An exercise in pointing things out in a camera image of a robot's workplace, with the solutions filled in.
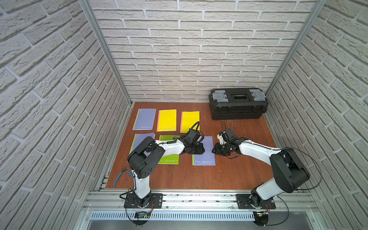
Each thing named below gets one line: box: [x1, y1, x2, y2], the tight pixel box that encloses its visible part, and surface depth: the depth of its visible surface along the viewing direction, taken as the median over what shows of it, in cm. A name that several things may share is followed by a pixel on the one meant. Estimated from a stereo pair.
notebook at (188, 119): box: [179, 111, 201, 134], surface depth 112 cm
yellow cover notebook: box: [156, 109, 177, 132], surface depth 112 cm
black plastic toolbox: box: [208, 87, 269, 121], surface depth 102 cm
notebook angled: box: [155, 135, 186, 165], surface depth 67 cm
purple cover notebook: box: [132, 108, 157, 130], surface depth 112 cm
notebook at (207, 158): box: [192, 136, 217, 166], surface depth 91 cm
